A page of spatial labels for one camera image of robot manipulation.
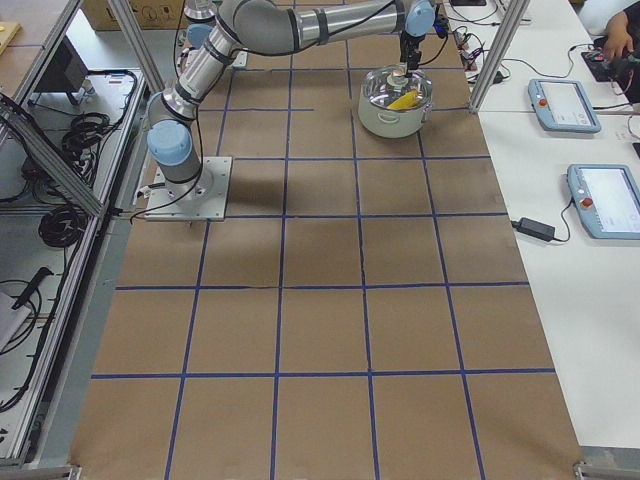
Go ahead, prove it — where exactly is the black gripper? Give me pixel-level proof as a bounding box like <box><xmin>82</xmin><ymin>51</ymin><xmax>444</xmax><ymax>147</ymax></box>
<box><xmin>399</xmin><ymin>31</ymin><xmax>425</xmax><ymax>78</ymax></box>

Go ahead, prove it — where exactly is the glass pot lid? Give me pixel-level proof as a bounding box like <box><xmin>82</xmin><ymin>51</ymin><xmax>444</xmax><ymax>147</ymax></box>
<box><xmin>361</xmin><ymin>64</ymin><xmax>433</xmax><ymax>112</ymax></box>

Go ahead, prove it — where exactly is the yellow corn cob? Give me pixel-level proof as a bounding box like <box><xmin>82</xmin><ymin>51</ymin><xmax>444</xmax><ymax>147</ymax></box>
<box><xmin>387</xmin><ymin>90</ymin><xmax>422</xmax><ymax>111</ymax></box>

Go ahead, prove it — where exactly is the pale green cooking pot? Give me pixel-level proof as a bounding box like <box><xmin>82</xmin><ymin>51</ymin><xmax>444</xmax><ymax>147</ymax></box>
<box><xmin>358</xmin><ymin>89</ymin><xmax>433</xmax><ymax>138</ymax></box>

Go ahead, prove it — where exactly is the person hand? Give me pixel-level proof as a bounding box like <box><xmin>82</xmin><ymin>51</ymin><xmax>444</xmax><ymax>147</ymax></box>
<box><xmin>602</xmin><ymin>11</ymin><xmax>634</xmax><ymax>60</ymax></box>

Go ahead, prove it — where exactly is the upper teach pendant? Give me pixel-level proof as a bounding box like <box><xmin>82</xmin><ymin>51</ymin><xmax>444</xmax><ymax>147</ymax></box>
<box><xmin>528</xmin><ymin>79</ymin><xmax>601</xmax><ymax>134</ymax></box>

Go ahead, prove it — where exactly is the teach pendant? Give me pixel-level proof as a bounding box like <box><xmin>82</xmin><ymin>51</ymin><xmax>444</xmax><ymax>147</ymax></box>
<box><xmin>528</xmin><ymin>79</ymin><xmax>601</xmax><ymax>134</ymax></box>
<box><xmin>567</xmin><ymin>164</ymin><xmax>639</xmax><ymax>240</ymax></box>

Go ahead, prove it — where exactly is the black power brick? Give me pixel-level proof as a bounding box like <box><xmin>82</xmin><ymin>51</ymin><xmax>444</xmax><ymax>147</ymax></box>
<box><xmin>511</xmin><ymin>217</ymin><xmax>555</xmax><ymax>242</ymax></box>

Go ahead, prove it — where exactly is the lower teach pendant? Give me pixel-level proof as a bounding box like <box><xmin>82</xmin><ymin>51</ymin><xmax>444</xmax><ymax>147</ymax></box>
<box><xmin>567</xmin><ymin>164</ymin><xmax>639</xmax><ymax>240</ymax></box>

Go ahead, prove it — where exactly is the cardboard box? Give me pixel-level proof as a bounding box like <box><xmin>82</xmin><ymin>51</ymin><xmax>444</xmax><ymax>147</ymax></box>
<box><xmin>81</xmin><ymin>0</ymin><xmax>183</xmax><ymax>31</ymax></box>

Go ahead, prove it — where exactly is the black monitor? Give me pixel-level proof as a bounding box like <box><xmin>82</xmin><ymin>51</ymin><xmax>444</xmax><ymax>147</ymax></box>
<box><xmin>34</xmin><ymin>36</ymin><xmax>89</xmax><ymax>106</ymax></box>

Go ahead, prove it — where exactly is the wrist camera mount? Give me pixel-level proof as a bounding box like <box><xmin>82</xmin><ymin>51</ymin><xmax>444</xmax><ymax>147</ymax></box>
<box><xmin>433</xmin><ymin>15</ymin><xmax>449</xmax><ymax>39</ymax></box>

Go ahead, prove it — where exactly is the aluminium frame post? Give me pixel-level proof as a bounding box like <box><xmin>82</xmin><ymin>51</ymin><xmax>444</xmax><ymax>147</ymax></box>
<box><xmin>468</xmin><ymin>0</ymin><xmax>530</xmax><ymax>114</ymax></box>

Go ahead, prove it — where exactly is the electronics board with wires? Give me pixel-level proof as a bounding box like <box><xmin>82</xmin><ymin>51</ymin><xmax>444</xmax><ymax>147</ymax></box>
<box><xmin>581</xmin><ymin>48</ymin><xmax>639</xmax><ymax>103</ymax></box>

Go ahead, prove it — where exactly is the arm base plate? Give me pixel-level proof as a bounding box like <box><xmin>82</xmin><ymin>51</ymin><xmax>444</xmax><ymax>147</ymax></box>
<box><xmin>143</xmin><ymin>156</ymin><xmax>233</xmax><ymax>222</ymax></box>

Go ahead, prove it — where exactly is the aluminium frame rail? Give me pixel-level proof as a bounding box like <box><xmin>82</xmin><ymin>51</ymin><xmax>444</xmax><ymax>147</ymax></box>
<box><xmin>1</xmin><ymin>1</ymin><xmax>174</xmax><ymax>476</ymax></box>

